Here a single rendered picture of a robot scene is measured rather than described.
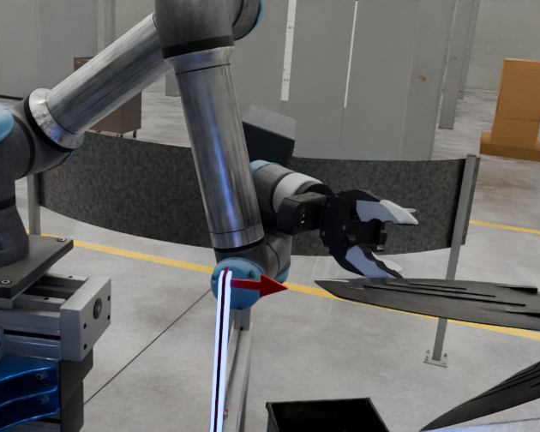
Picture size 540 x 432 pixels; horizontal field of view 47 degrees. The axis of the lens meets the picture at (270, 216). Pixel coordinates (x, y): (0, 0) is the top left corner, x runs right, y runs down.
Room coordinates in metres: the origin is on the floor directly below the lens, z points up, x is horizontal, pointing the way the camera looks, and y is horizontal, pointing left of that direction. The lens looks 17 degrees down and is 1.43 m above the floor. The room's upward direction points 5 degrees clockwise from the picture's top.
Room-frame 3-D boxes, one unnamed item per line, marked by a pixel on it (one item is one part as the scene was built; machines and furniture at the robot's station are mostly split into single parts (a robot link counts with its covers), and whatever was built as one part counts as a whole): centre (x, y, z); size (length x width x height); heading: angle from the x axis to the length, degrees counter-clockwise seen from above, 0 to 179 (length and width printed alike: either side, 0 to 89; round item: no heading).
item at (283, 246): (0.94, 0.00, 1.08); 0.11 x 0.08 x 0.11; 166
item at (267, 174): (0.96, 0.00, 1.17); 0.11 x 0.08 x 0.09; 36
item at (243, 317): (1.10, 0.04, 0.96); 0.03 x 0.03 x 0.20; 88
